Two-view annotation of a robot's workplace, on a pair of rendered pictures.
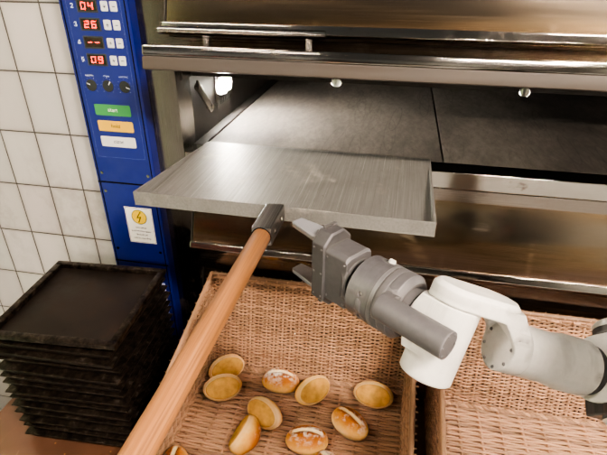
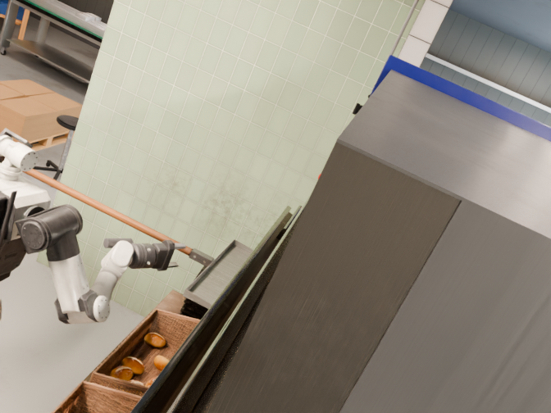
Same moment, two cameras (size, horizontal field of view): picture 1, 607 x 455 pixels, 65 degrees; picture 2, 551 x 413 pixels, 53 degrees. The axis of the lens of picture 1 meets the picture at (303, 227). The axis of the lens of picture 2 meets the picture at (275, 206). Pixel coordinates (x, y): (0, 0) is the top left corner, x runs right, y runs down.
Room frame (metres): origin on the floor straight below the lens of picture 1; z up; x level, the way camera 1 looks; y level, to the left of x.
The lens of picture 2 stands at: (0.69, -1.85, 2.15)
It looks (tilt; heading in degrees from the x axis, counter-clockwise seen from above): 19 degrees down; 84
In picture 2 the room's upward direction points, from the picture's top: 24 degrees clockwise
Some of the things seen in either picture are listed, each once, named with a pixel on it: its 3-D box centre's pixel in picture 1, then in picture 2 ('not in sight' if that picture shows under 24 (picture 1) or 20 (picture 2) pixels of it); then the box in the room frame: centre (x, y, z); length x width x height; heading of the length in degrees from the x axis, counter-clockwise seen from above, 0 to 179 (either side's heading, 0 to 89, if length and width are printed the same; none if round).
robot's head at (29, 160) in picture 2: not in sight; (15, 156); (0.09, -0.33, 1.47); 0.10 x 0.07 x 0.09; 160
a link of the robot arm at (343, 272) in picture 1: (357, 278); (153, 256); (0.54, -0.07, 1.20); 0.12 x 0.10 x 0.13; 43
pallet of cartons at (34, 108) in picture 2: not in sight; (21, 114); (-1.46, 3.50, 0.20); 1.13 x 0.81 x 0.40; 76
